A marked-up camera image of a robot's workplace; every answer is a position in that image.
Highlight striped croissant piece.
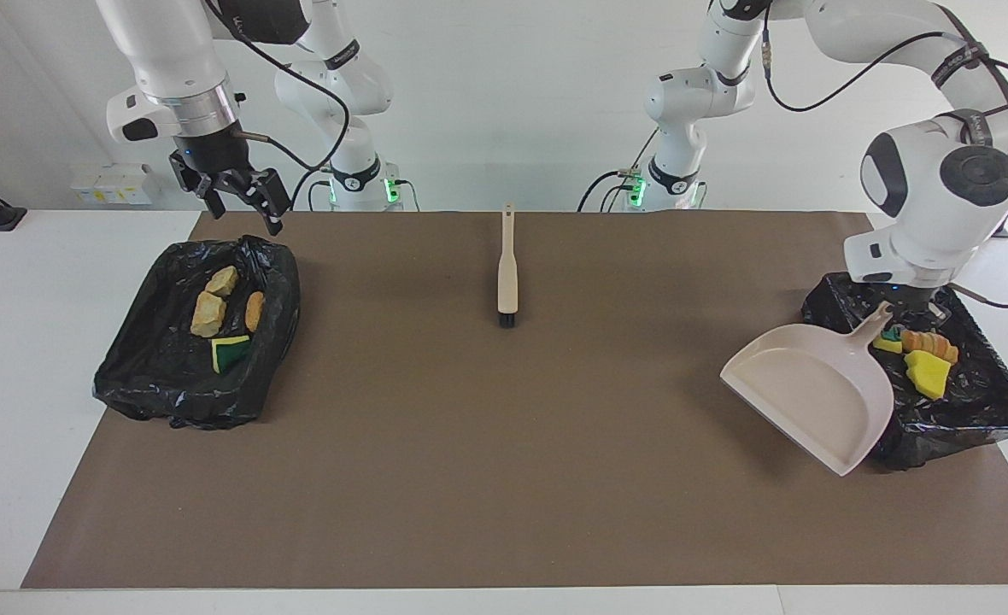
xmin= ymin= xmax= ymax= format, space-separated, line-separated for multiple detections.
xmin=190 ymin=291 xmax=226 ymax=339
xmin=901 ymin=329 xmax=960 ymax=366

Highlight yellow green sponge piece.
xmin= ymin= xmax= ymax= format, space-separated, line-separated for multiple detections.
xmin=210 ymin=335 xmax=251 ymax=375

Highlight beige plastic dustpan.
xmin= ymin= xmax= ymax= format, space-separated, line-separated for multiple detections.
xmin=719 ymin=301 xmax=896 ymax=477

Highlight beige brush with black bristles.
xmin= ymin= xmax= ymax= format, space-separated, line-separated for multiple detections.
xmin=496 ymin=202 xmax=520 ymax=330

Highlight black bag lined bin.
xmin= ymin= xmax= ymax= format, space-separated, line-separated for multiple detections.
xmin=92 ymin=235 xmax=302 ymax=431
xmin=801 ymin=266 xmax=1008 ymax=472

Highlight brown table mat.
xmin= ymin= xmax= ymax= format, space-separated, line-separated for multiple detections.
xmin=21 ymin=211 xmax=1008 ymax=589

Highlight black base cable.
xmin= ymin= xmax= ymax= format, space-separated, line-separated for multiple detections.
xmin=577 ymin=132 xmax=660 ymax=213
xmin=287 ymin=164 xmax=421 ymax=213

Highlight white wall socket boxes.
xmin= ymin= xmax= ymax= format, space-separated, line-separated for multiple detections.
xmin=71 ymin=164 xmax=161 ymax=206

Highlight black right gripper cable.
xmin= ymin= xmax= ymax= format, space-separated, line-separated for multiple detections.
xmin=205 ymin=0 xmax=352 ymax=172

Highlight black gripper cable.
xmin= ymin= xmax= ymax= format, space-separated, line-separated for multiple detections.
xmin=760 ymin=17 xmax=1008 ymax=310
xmin=205 ymin=0 xmax=352 ymax=172

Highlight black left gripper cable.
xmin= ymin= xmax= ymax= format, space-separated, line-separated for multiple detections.
xmin=760 ymin=17 xmax=1008 ymax=310

